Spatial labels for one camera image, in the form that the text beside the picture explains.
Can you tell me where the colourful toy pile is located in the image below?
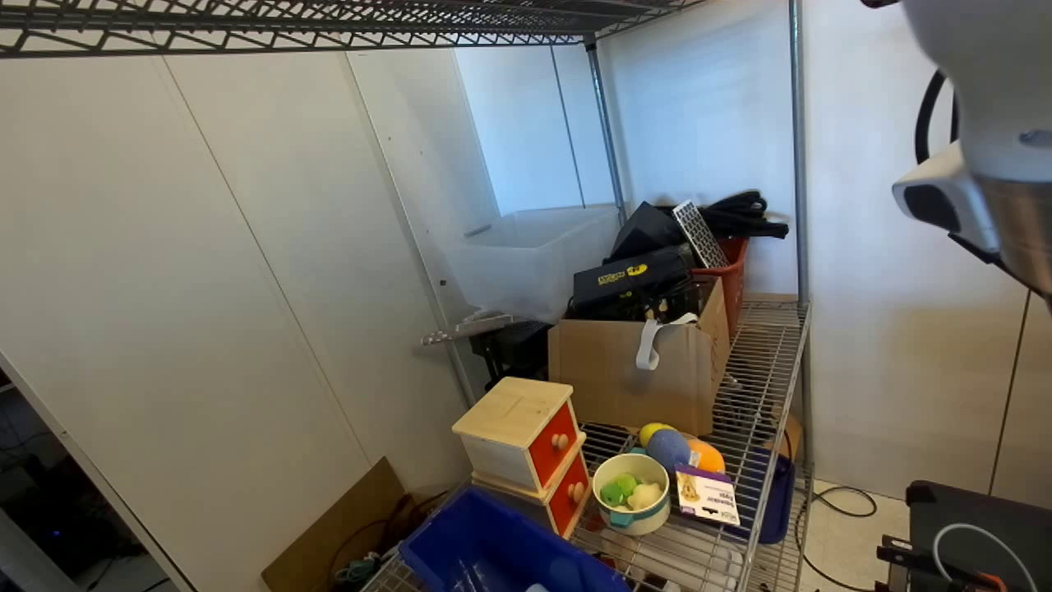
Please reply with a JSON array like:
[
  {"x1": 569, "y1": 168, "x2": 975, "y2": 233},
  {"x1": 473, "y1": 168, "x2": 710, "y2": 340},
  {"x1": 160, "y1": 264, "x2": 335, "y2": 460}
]
[{"x1": 635, "y1": 418, "x2": 743, "y2": 532}]

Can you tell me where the small green toy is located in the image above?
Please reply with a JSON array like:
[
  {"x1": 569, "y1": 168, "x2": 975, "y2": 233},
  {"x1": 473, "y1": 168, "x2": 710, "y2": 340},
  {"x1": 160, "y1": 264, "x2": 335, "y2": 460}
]
[{"x1": 597, "y1": 469, "x2": 642, "y2": 510}]

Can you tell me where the blue plastic crate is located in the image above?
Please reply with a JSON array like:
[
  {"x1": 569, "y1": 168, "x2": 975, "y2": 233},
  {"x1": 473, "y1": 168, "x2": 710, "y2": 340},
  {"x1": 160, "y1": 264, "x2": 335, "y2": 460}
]
[{"x1": 395, "y1": 486, "x2": 635, "y2": 592}]

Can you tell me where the brown cardboard box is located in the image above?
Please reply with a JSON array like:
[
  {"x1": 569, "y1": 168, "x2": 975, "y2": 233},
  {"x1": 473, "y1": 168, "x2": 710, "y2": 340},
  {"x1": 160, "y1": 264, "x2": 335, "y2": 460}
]
[{"x1": 544, "y1": 275, "x2": 736, "y2": 436}]

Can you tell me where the wooden box with red drawers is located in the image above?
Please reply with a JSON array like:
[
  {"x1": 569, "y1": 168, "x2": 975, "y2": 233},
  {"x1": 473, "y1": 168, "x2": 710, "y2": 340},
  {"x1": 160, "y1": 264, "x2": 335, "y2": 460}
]
[{"x1": 451, "y1": 374, "x2": 594, "y2": 539}]

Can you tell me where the silver perforated metal bar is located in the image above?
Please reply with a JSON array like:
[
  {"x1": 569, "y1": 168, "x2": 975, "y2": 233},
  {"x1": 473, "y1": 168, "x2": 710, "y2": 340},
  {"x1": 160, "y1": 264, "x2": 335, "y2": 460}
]
[{"x1": 666, "y1": 198, "x2": 732, "y2": 273}]

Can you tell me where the black fabric bag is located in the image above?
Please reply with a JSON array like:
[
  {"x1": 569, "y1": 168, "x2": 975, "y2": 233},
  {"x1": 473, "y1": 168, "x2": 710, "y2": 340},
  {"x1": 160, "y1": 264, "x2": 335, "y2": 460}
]
[{"x1": 605, "y1": 191, "x2": 792, "y2": 267}]

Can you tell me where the white bowl with green rim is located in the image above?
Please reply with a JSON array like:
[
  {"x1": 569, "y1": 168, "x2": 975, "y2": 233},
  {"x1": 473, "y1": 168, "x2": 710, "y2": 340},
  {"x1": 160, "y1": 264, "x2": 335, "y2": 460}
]
[{"x1": 589, "y1": 452, "x2": 674, "y2": 539}]

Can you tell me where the flat brown cardboard sheet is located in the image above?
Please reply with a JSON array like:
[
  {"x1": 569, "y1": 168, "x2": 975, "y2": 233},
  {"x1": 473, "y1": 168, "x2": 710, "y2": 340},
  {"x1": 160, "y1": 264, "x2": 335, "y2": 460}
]
[{"x1": 259, "y1": 457, "x2": 415, "y2": 592}]

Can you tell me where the blue round container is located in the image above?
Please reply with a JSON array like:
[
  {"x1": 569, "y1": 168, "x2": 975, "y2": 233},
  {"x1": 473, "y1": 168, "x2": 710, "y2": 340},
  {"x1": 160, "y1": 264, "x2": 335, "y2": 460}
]
[{"x1": 760, "y1": 454, "x2": 799, "y2": 550}]

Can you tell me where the grey metal bracket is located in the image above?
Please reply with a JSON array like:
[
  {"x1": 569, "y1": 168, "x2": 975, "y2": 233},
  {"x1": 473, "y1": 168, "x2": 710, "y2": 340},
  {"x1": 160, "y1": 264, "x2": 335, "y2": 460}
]
[{"x1": 411, "y1": 309, "x2": 520, "y2": 355}]

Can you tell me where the white cloth strap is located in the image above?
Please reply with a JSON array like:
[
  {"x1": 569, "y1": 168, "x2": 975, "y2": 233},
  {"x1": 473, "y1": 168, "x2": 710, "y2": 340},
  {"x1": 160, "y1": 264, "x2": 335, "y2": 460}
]
[{"x1": 632, "y1": 309, "x2": 699, "y2": 374}]

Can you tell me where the metal wire shelf rack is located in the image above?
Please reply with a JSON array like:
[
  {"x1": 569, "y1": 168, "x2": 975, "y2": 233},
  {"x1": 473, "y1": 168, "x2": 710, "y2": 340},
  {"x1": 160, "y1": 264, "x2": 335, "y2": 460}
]
[{"x1": 0, "y1": 0, "x2": 817, "y2": 592}]

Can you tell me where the thin black floor cable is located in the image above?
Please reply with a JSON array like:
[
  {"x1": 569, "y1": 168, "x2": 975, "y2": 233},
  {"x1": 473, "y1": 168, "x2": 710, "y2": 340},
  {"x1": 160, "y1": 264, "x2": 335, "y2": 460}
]
[{"x1": 792, "y1": 480, "x2": 882, "y2": 592}]

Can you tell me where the black device with white ring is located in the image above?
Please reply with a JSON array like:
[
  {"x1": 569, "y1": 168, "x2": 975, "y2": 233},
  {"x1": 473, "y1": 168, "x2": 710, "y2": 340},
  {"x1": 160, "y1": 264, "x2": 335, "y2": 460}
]
[{"x1": 875, "y1": 476, "x2": 1052, "y2": 592}]

